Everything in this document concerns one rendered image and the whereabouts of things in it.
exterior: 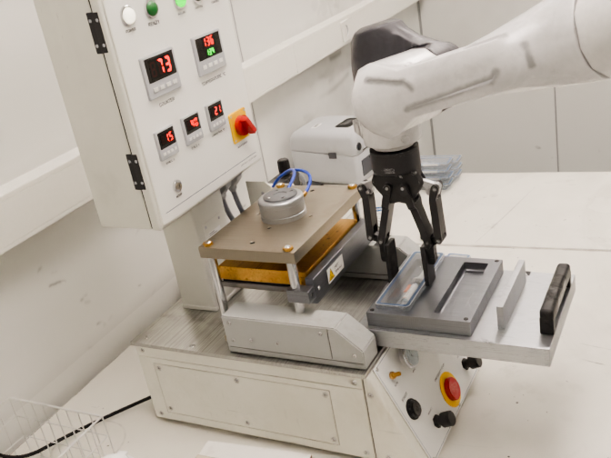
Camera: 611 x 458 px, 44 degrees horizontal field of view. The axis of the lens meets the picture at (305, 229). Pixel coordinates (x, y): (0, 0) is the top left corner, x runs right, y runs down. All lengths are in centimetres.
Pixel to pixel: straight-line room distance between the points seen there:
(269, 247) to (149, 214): 20
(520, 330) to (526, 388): 27
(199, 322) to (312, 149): 102
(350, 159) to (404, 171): 111
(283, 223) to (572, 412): 57
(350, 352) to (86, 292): 72
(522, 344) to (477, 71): 42
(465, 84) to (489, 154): 292
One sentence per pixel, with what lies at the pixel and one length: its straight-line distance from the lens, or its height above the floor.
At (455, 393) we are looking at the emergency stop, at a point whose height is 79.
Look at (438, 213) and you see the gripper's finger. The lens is 116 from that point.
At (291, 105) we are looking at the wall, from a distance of 245.
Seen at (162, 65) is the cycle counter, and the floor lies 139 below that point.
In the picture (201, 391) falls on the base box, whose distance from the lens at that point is 136.
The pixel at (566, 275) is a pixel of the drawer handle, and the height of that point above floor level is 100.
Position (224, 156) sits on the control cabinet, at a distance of 136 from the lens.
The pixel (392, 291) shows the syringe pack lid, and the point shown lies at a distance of 120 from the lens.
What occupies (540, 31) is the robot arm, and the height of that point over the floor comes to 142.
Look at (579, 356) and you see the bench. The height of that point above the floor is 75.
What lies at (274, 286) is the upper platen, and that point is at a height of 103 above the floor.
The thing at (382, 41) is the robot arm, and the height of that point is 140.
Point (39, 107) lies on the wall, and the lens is 158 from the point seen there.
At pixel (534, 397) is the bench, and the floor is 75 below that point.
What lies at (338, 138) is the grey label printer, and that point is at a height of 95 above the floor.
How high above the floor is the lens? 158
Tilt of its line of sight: 23 degrees down
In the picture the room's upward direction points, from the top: 11 degrees counter-clockwise
